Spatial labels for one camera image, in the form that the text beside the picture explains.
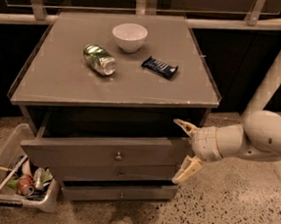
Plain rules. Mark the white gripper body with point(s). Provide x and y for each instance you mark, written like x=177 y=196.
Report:
x=204 y=143

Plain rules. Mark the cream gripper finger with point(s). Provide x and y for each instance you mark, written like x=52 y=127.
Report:
x=189 y=128
x=190 y=166

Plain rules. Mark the grey top drawer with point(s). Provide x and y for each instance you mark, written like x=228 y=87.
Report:
x=102 y=143

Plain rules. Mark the grey drawer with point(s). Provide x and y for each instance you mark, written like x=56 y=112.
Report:
x=121 y=192
x=113 y=173
x=102 y=143

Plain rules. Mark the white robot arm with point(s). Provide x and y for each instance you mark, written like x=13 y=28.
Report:
x=256 y=138

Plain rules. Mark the grey middle drawer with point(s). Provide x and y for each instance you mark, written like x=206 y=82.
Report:
x=113 y=173

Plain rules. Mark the grey drawer cabinet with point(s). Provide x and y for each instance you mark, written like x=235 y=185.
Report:
x=57 y=85

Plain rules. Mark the grey bottom drawer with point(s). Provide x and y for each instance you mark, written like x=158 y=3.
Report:
x=121 y=192

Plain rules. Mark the blue snack bar wrapper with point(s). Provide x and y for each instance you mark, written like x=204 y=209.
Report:
x=159 y=68

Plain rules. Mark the white ceramic bowl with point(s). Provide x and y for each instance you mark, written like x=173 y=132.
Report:
x=130 y=36

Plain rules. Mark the green crushed soda can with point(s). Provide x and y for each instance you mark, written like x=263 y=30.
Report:
x=99 y=59

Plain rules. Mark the white diagonal pole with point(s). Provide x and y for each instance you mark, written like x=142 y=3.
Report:
x=266 y=89

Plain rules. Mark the silver can in bin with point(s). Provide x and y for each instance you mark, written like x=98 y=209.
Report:
x=38 y=179

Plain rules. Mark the red soda can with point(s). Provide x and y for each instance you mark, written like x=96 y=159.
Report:
x=25 y=186

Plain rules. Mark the white stick in bin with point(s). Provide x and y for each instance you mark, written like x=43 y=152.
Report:
x=15 y=169

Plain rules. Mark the clear plastic bin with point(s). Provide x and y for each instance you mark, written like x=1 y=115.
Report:
x=12 y=152

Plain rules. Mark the metal railing with glass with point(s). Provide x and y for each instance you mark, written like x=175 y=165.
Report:
x=214 y=14

